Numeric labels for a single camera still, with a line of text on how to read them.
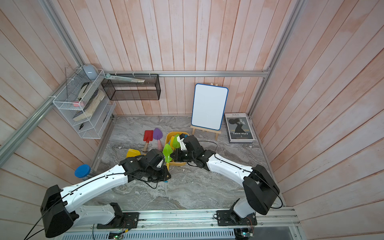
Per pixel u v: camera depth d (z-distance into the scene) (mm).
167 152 812
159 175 661
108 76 909
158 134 1079
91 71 820
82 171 701
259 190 429
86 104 752
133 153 984
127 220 727
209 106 937
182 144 745
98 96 858
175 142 1000
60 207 391
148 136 1073
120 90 1052
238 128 1073
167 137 1004
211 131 1015
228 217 741
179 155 711
